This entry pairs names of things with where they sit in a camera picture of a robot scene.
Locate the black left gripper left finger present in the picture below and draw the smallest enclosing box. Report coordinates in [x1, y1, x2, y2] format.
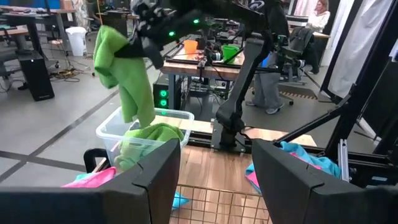
[0, 138, 182, 224]

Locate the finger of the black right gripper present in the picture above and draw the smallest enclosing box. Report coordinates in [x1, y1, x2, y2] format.
[113, 40, 147, 60]
[141, 46, 165, 70]

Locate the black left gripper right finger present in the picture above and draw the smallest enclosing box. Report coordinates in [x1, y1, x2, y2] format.
[251, 138, 398, 224]

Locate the green smooth microfiber towel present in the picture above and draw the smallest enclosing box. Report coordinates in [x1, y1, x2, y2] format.
[93, 24, 157, 128]

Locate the green textured microfiber towel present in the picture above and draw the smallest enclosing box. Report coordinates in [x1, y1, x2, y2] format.
[113, 123, 187, 172]

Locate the teal microfiber towel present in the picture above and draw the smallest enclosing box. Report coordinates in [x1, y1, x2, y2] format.
[245, 141, 342, 187]

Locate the orange cup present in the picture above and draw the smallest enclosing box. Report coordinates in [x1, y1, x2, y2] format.
[183, 39, 199, 57]

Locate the computer with green fans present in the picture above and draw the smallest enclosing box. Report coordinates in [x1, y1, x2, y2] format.
[152, 73, 183, 110]

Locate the wooden workbench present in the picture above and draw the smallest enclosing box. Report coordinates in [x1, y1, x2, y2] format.
[160, 39, 246, 110]

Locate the white trash bin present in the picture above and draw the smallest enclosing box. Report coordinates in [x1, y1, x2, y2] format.
[64, 26, 88, 57]

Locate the black table clamp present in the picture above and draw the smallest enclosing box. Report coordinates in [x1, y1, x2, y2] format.
[83, 148, 110, 174]

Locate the green cup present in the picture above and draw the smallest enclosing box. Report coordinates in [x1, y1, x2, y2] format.
[221, 45, 241, 65]

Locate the clear plastic container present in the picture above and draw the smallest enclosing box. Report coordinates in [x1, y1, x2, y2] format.
[95, 106, 196, 170]

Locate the black computer tower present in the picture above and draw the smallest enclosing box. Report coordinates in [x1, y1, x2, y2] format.
[17, 49, 56, 102]

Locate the dark background desk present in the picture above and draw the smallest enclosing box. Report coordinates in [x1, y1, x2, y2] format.
[0, 4, 78, 58]

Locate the person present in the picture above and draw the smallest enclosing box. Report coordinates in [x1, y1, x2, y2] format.
[245, 0, 292, 115]
[306, 0, 331, 34]

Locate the office chair with jacket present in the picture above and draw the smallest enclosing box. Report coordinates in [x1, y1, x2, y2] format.
[277, 26, 322, 106]

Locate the white curtain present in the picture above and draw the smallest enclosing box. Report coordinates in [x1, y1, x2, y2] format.
[328, 0, 395, 100]

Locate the floor cable bundle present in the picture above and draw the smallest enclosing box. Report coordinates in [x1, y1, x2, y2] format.
[49, 68, 82, 83]

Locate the metal wire basket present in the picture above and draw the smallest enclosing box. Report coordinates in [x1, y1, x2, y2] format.
[169, 183, 274, 224]

